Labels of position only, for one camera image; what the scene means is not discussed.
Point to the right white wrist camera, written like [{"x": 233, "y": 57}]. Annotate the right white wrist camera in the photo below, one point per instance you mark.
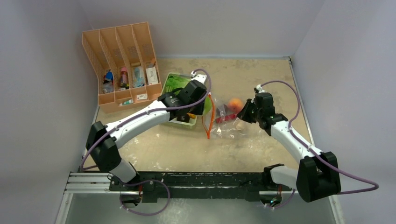
[{"x": 259, "y": 89}]

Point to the white packaged item card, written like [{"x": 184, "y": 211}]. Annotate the white packaged item card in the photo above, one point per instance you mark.
[{"x": 152, "y": 76}]

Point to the fake peach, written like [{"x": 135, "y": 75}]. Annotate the fake peach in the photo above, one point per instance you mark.
[{"x": 235, "y": 105}]

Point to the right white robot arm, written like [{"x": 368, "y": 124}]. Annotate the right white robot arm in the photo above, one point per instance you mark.
[{"x": 315, "y": 177}]

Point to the fake napa cabbage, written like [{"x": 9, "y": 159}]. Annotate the fake napa cabbage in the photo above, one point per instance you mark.
[{"x": 175, "y": 82}]

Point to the fake green cabbage head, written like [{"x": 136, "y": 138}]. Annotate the fake green cabbage head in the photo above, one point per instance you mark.
[{"x": 207, "y": 105}]

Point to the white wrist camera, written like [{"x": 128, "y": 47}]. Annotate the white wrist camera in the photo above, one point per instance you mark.
[
  {"x": 202, "y": 78},
  {"x": 259, "y": 89}
]

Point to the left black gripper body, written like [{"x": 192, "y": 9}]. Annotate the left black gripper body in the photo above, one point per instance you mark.
[{"x": 197, "y": 108}]

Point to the fake orange ginger root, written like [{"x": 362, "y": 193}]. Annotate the fake orange ginger root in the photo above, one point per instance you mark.
[{"x": 192, "y": 116}]

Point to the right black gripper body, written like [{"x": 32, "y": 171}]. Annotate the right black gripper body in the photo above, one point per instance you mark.
[{"x": 251, "y": 110}]

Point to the pink capped bottle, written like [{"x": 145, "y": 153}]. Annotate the pink capped bottle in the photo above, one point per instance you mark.
[{"x": 124, "y": 81}]

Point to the light green plastic basket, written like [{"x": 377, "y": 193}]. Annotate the light green plastic basket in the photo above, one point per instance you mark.
[{"x": 185, "y": 123}]

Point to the blue object in organizer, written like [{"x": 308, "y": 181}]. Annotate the blue object in organizer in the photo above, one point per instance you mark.
[{"x": 108, "y": 77}]

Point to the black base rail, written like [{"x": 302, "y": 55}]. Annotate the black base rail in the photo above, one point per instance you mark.
[{"x": 153, "y": 185}]

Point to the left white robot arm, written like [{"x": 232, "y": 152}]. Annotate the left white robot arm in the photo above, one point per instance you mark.
[{"x": 104, "y": 141}]

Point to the fake red chili pepper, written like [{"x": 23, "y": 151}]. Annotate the fake red chili pepper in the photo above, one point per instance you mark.
[{"x": 225, "y": 118}]

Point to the fake purple onion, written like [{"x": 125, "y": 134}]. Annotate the fake purple onion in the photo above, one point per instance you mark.
[{"x": 221, "y": 110}]

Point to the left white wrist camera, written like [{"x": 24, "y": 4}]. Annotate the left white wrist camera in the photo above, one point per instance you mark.
[{"x": 202, "y": 78}]

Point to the light blue packet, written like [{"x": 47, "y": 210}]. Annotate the light blue packet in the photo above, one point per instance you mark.
[{"x": 138, "y": 77}]

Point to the pink plastic file organizer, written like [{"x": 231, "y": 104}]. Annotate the pink plastic file organizer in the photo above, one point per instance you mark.
[{"x": 125, "y": 63}]

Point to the green white glue stick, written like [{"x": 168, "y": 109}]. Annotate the green white glue stick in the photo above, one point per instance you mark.
[{"x": 127, "y": 102}]

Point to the white staples box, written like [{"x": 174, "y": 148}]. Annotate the white staples box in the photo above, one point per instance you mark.
[{"x": 142, "y": 97}]

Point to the clear zip top bag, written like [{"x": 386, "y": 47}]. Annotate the clear zip top bag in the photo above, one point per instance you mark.
[{"x": 225, "y": 130}]

